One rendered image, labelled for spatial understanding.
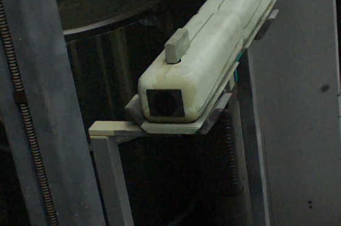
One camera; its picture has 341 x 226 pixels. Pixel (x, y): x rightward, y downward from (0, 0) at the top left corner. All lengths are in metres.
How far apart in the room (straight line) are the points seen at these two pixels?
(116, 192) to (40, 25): 0.17
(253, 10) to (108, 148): 0.20
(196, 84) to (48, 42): 0.21
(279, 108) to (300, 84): 0.06
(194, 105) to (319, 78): 0.63
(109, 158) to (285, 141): 0.65
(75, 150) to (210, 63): 0.23
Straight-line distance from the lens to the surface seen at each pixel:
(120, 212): 0.60
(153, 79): 0.51
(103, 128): 0.57
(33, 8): 0.65
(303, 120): 1.16
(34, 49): 0.65
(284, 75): 1.13
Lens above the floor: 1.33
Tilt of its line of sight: 24 degrees down
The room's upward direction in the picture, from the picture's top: 9 degrees counter-clockwise
